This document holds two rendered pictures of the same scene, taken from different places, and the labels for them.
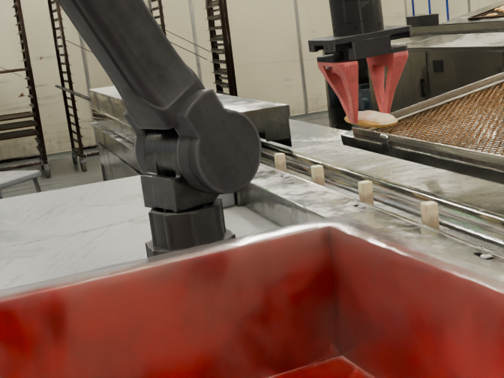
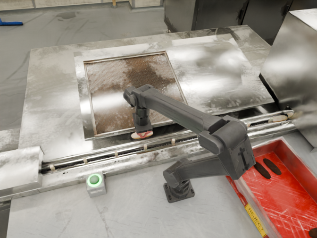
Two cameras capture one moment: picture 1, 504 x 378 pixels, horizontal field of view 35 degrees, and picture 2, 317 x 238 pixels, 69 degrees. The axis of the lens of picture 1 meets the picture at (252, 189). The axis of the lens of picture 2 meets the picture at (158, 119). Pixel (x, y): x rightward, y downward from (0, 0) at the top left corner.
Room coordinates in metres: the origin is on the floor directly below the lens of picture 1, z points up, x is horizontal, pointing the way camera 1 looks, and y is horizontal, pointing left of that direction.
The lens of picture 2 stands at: (0.86, 0.49, 1.77)
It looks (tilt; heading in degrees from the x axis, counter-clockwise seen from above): 48 degrees down; 269
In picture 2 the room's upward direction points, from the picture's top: 3 degrees clockwise
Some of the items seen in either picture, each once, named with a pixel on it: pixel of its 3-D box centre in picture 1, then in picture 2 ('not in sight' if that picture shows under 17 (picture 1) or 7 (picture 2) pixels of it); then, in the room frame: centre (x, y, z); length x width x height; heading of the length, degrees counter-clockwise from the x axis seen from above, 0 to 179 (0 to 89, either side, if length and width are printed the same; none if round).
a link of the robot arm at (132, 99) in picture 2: not in sight; (135, 96); (0.94, -0.16, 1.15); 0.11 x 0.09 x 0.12; 130
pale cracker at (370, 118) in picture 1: (369, 117); (142, 133); (0.92, -0.14, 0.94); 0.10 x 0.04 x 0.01; 18
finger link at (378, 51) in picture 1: (369, 78); not in sight; (0.92, -0.15, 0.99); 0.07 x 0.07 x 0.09; 18
